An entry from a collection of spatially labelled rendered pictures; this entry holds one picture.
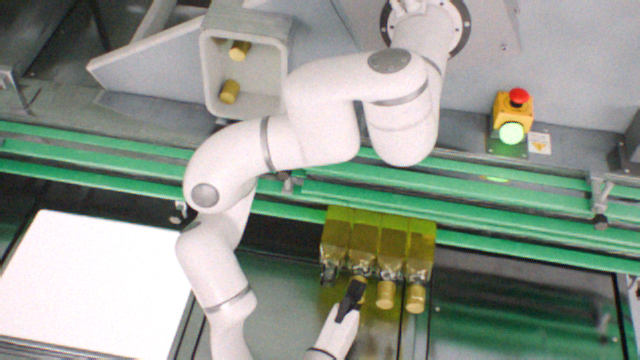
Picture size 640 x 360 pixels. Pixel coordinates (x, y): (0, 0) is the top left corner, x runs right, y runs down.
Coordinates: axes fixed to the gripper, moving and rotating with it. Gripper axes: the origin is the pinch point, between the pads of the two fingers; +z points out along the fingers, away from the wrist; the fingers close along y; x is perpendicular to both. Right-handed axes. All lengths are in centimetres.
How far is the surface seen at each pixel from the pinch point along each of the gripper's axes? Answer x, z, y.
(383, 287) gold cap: -4.5, 3.2, 1.4
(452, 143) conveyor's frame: -6.7, 32.5, 15.5
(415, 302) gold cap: -11.2, 2.4, 1.9
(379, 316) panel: -4.5, 4.9, -12.5
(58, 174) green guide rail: 73, 1, -2
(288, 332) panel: 11.2, -6.9, -12.3
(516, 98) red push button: -15.5, 40.0, 25.1
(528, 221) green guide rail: -26.0, 27.7, 6.0
